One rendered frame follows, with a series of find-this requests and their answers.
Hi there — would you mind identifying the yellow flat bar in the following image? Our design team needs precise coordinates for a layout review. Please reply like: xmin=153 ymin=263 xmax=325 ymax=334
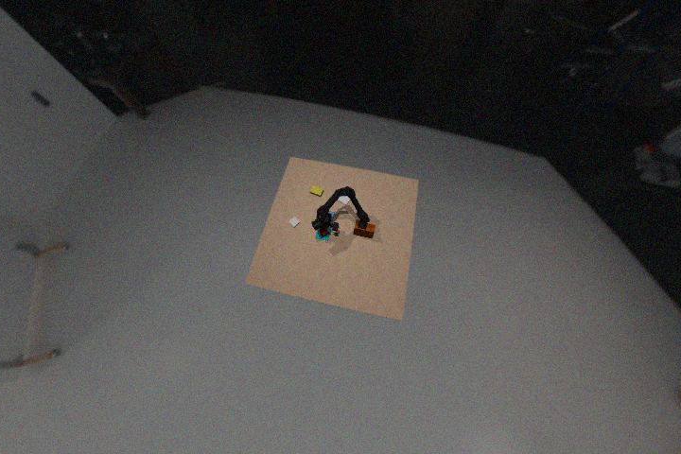
xmin=309 ymin=185 xmax=323 ymax=197

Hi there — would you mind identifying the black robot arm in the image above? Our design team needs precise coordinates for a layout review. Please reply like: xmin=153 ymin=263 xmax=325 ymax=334
xmin=311 ymin=186 xmax=370 ymax=230

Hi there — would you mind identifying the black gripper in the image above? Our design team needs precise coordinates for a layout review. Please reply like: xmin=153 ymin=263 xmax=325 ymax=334
xmin=323 ymin=221 xmax=339 ymax=231

